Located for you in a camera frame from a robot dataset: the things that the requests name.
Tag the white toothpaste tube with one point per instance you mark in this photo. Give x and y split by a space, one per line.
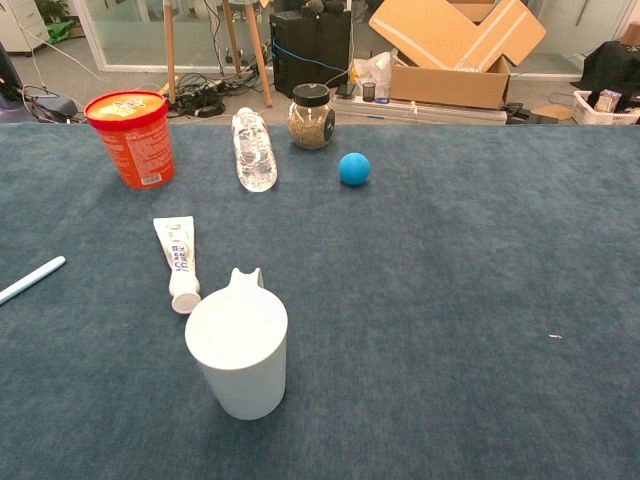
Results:
177 250

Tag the light blue toothbrush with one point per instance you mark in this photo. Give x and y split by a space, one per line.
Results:
35 279

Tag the blue ball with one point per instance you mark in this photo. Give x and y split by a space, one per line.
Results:
354 169

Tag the clear plastic water bottle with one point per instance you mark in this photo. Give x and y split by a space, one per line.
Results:
254 155

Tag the glass jar black lid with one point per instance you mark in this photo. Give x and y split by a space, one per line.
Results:
307 125

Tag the blue carpet table mat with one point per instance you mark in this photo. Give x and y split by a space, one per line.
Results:
450 300

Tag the white plastic bag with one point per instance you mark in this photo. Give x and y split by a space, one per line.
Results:
372 67

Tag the black computer tower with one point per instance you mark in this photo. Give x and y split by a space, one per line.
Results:
310 50

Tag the red orange snack tub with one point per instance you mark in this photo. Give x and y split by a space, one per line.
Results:
140 150

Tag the open cardboard box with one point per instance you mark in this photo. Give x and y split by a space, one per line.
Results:
450 85

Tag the wooden stool legs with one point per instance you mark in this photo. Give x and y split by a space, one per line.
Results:
170 50

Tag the white plastic basket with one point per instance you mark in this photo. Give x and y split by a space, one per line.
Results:
585 114

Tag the dark blue machine base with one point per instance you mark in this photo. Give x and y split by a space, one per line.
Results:
55 107

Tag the small printed carton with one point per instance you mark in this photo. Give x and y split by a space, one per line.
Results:
607 100

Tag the green potted plant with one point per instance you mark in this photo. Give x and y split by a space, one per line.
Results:
57 27

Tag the black cloth covered object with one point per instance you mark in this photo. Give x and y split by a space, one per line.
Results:
615 65

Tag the aluminium profile rail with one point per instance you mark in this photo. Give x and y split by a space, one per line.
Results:
450 114

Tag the black plastic bracket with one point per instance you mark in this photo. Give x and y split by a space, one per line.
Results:
515 112

